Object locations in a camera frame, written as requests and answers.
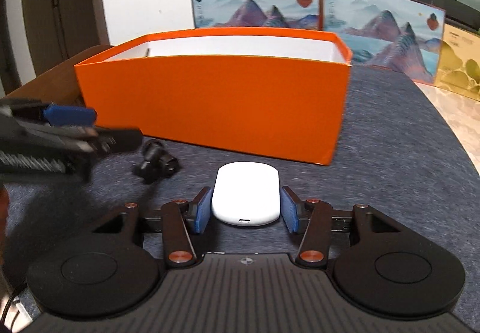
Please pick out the orange storage box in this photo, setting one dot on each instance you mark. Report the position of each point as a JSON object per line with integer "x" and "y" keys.
{"x": 272, "y": 92}

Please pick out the left mountain painting box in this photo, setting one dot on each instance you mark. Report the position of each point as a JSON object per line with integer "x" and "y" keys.
{"x": 297, "y": 14}

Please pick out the right mountain painting box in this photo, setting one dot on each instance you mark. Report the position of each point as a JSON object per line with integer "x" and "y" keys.
{"x": 398, "y": 35}

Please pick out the mountain painting box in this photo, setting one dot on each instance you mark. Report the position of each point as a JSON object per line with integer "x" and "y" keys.
{"x": 297, "y": 14}
{"x": 398, "y": 35}

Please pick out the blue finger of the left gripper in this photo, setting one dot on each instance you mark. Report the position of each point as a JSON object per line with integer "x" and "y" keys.
{"x": 69, "y": 116}
{"x": 123, "y": 140}

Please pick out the yellow gift box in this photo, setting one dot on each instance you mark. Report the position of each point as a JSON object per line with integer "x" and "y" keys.
{"x": 458, "y": 69}

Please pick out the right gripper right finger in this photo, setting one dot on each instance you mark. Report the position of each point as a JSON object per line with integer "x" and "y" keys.
{"x": 293, "y": 211}

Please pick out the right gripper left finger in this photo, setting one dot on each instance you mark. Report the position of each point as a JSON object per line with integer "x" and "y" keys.
{"x": 199, "y": 211}

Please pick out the small black camera mount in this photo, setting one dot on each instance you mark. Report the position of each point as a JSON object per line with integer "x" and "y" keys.
{"x": 157, "y": 163}

